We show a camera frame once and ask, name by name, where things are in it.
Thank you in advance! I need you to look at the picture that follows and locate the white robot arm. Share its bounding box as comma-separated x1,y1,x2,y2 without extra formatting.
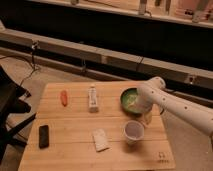
135,77,213,136

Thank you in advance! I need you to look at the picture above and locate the black stand left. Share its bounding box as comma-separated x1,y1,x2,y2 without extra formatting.
0,65,35,163

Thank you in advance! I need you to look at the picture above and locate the black phone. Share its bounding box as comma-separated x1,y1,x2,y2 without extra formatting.
39,125,49,149

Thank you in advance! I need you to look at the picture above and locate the green ceramic bowl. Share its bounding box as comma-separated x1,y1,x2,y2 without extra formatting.
120,88,141,117

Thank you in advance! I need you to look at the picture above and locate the white sponge block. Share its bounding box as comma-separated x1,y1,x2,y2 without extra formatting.
92,129,109,152

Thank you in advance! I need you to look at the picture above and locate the black cable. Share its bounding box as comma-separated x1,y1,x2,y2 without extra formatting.
0,41,42,88

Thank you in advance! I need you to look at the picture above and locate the orange carrot toy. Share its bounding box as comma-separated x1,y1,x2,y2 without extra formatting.
60,90,68,107

